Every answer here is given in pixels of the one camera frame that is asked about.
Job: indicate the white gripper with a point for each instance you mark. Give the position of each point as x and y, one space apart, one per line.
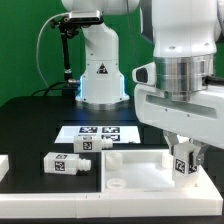
201 119

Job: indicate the white square tabletop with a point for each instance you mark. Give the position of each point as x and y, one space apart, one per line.
147 171

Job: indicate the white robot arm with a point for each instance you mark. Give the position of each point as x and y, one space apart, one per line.
178 92

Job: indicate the white U-shaped fence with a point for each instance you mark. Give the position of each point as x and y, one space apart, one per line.
110 204

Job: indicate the marker sheet with tags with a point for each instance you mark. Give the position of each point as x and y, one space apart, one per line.
119 134

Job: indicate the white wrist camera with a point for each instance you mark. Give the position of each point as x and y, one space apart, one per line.
145 74

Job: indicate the black camera stand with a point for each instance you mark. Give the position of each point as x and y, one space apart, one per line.
69 28

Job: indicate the grey mounted camera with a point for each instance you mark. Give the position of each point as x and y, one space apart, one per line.
85 16

